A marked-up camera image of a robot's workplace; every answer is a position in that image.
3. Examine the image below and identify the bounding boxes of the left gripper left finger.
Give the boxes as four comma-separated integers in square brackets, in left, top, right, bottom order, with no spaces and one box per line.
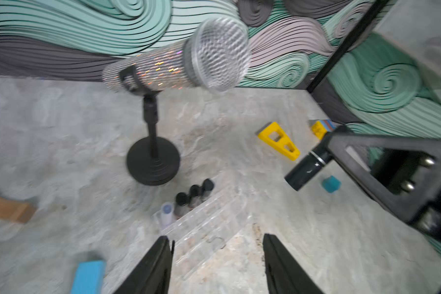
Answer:
[114,236,175,294]

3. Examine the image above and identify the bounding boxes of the brown wooden block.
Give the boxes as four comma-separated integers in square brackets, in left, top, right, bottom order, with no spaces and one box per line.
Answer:
[0,197,37,224]

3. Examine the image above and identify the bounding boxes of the clear acrylic lipstick organizer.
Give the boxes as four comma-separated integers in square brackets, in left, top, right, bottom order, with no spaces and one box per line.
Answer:
[153,178,251,281]

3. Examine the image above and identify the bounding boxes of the teal small cube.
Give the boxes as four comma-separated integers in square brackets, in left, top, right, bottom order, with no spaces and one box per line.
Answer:
[322,176,341,194]

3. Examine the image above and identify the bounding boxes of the black lipstick tube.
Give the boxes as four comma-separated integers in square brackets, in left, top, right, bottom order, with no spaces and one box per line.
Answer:
[201,178,215,202]
[284,143,333,191]
[188,184,202,209]

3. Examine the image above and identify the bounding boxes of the yellow triangle toy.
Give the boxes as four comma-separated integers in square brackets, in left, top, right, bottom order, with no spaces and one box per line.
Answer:
[257,122,300,161]

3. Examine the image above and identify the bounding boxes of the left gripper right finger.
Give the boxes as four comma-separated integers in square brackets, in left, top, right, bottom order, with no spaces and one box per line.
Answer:
[263,233,323,294]

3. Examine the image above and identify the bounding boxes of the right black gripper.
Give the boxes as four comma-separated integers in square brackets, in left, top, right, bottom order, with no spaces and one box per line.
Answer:
[325,126,441,256]

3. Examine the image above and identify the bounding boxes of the lavender lipstick tube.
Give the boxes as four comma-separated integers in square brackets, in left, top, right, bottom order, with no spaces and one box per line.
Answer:
[160,202,174,229]

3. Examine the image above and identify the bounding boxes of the black gold lipstick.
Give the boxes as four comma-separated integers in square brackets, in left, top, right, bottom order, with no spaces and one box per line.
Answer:
[173,192,190,219]

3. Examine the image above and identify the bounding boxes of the multicolour block stack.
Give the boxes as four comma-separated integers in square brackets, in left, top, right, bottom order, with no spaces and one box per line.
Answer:
[308,120,336,140]

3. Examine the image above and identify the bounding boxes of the blue rectangular block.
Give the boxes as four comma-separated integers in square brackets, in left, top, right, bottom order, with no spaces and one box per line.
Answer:
[70,260,106,294]

